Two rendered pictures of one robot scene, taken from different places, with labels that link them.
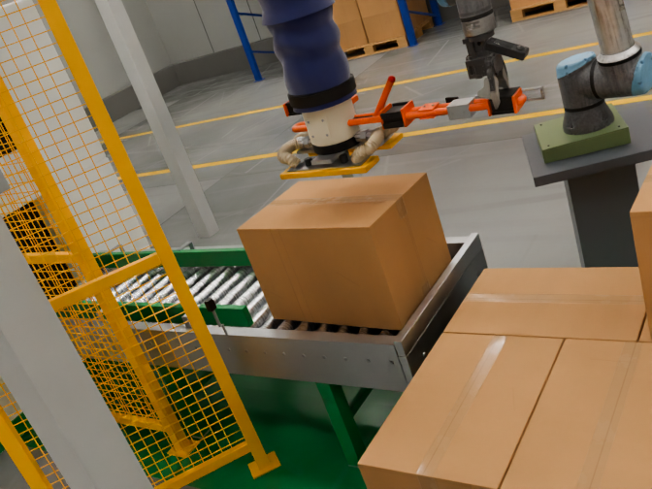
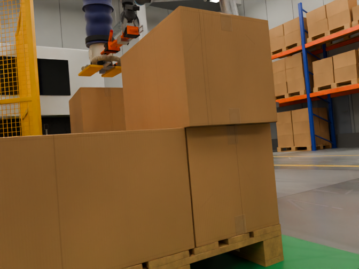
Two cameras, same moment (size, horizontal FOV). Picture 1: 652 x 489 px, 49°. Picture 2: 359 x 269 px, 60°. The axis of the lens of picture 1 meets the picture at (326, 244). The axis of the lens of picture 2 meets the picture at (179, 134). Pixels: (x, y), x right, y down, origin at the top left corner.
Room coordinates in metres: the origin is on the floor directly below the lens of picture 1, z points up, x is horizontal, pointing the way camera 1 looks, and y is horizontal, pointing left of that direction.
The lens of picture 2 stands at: (0.24, -1.51, 0.49)
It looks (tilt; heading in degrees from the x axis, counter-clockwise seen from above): 2 degrees up; 20
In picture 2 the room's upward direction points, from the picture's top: 5 degrees counter-clockwise
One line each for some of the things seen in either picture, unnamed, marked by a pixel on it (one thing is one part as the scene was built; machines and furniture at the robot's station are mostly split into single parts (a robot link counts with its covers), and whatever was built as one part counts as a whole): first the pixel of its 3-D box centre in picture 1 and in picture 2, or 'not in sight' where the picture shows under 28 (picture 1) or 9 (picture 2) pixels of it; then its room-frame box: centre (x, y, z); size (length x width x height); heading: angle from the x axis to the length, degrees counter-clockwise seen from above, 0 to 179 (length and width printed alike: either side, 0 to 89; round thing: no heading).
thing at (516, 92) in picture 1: (505, 102); (130, 32); (1.97, -0.62, 1.21); 0.08 x 0.07 x 0.05; 51
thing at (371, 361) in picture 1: (164, 345); not in sight; (2.69, 0.78, 0.50); 2.31 x 0.05 x 0.19; 50
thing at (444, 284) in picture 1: (441, 288); not in sight; (2.19, -0.33, 0.58); 0.70 x 0.03 x 0.06; 140
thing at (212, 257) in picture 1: (186, 253); not in sight; (3.38, 0.67, 0.60); 1.60 x 0.11 x 0.09; 50
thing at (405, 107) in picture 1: (398, 114); (111, 47); (2.19, -0.35, 1.22); 0.10 x 0.08 x 0.06; 141
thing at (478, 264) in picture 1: (449, 313); not in sight; (2.19, -0.33, 0.47); 0.70 x 0.03 x 0.15; 140
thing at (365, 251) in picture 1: (345, 248); (101, 119); (2.42, -0.06, 0.75); 0.60 x 0.40 x 0.40; 47
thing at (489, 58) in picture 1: (483, 54); (127, 12); (2.00, -0.60, 1.36); 0.09 x 0.08 x 0.12; 50
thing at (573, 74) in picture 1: (580, 79); not in sight; (2.60, -1.12, 1.00); 0.17 x 0.15 x 0.18; 38
